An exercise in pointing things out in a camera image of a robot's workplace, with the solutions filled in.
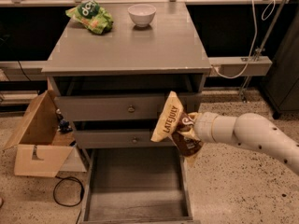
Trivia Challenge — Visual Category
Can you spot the black floor cable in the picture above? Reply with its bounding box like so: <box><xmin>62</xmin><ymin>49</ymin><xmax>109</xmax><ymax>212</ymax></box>
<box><xmin>52</xmin><ymin>175</ymin><xmax>85</xmax><ymax>224</ymax></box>

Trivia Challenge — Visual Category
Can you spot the blue toy figure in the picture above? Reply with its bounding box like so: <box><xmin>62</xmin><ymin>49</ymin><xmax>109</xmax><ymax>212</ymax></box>
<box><xmin>56</xmin><ymin>109</ymin><xmax>72</xmax><ymax>133</ymax></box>

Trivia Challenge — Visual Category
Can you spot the dark grey side cabinet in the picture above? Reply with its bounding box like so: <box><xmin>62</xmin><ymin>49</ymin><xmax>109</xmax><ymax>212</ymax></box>
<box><xmin>261</xmin><ymin>12</ymin><xmax>299</xmax><ymax>119</ymax></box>

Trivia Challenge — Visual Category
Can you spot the grey drawer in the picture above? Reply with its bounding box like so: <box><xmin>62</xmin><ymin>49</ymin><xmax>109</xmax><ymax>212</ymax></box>
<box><xmin>54</xmin><ymin>92</ymin><xmax>202</xmax><ymax>122</ymax></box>
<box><xmin>74</xmin><ymin>129</ymin><xmax>174</xmax><ymax>148</ymax></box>
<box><xmin>78</xmin><ymin>147</ymin><xmax>201</xmax><ymax>224</ymax></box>

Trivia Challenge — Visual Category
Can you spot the grey wall rail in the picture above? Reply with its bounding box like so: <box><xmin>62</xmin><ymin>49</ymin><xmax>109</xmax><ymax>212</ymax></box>
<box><xmin>0</xmin><ymin>56</ymin><xmax>272</xmax><ymax>81</ymax></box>

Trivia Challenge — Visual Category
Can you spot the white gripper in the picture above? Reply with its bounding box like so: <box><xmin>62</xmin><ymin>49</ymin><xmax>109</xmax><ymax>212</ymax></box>
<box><xmin>188</xmin><ymin>112</ymin><xmax>218</xmax><ymax>143</ymax></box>

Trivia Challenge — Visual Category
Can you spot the metal stand pole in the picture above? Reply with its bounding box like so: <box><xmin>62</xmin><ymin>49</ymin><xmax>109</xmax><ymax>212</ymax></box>
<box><xmin>236</xmin><ymin>0</ymin><xmax>289</xmax><ymax>103</ymax></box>

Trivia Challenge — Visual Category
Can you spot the grey drawer cabinet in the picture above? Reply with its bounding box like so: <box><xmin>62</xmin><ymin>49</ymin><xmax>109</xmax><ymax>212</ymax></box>
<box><xmin>41</xmin><ymin>1</ymin><xmax>213</xmax><ymax>157</ymax></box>

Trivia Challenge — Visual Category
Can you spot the top grey drawer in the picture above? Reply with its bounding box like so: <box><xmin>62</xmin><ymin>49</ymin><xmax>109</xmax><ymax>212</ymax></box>
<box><xmin>54</xmin><ymin>92</ymin><xmax>202</xmax><ymax>122</ymax></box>

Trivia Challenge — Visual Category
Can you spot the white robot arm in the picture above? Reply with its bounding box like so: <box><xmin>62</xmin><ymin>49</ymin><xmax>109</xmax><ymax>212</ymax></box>
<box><xmin>193</xmin><ymin>112</ymin><xmax>299</xmax><ymax>175</ymax></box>

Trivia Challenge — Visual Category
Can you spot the middle grey drawer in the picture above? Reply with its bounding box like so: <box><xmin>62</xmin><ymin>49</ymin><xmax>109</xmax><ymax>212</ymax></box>
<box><xmin>74</xmin><ymin>129</ymin><xmax>174</xmax><ymax>148</ymax></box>

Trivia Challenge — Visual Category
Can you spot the bottom grey drawer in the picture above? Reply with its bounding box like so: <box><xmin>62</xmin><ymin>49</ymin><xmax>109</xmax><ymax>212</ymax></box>
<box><xmin>78</xmin><ymin>147</ymin><xmax>201</xmax><ymax>224</ymax></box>

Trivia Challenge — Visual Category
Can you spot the green chip bag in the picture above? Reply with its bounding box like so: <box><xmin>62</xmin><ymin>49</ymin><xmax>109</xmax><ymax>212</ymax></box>
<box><xmin>65</xmin><ymin>1</ymin><xmax>114</xmax><ymax>35</ymax></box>

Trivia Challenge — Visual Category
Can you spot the brown chip bag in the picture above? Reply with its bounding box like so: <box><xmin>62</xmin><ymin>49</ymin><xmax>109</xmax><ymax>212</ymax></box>
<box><xmin>151</xmin><ymin>91</ymin><xmax>203</xmax><ymax>167</ymax></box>

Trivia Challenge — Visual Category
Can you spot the white bowl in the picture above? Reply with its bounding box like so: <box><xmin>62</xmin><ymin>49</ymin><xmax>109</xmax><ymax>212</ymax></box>
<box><xmin>128</xmin><ymin>4</ymin><xmax>156</xmax><ymax>27</ymax></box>

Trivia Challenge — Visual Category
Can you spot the white hanging cable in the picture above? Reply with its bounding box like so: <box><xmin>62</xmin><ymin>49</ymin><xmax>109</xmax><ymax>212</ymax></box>
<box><xmin>212</xmin><ymin>0</ymin><xmax>289</xmax><ymax>80</ymax></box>

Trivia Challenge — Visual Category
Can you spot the cardboard box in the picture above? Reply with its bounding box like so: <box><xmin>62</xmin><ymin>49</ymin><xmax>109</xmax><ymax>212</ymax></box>
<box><xmin>4</xmin><ymin>91</ymin><xmax>87</xmax><ymax>177</ymax></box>

